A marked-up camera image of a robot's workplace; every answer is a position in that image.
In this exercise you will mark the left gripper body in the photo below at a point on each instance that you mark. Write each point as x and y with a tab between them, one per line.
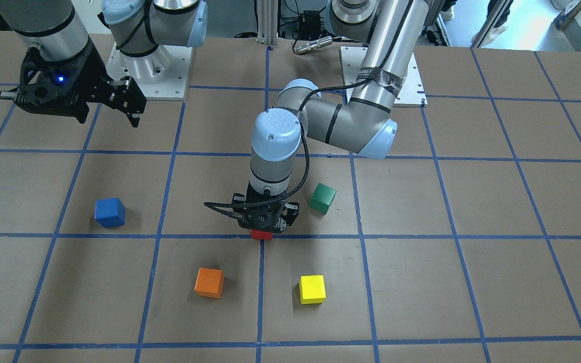
291	210

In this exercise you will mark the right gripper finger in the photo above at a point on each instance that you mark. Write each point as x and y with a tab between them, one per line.
134	119

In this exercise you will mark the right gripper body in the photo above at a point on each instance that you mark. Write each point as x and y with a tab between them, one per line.
92	70

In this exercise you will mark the red block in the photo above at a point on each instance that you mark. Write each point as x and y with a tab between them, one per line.
261	235

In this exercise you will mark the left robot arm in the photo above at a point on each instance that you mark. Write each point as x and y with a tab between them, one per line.
363	125

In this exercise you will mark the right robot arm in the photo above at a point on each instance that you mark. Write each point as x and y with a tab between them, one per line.
138	27

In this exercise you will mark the green block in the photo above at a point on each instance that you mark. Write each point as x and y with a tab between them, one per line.
322	198

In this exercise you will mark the yellow block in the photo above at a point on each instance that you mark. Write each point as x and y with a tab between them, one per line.
312	289

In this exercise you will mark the orange block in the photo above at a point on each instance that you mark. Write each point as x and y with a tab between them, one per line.
209	282

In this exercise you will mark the blue block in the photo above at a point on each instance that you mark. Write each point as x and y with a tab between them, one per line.
110	212

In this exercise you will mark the silver metal cylinder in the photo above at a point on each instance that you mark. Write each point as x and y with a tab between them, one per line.
312	45

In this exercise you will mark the black electronics box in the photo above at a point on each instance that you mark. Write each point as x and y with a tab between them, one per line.
309	24

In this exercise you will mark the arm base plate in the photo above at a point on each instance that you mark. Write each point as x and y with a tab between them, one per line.
412	92
162	75

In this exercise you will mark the aluminium frame post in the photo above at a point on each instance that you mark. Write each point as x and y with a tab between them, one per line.
267	13

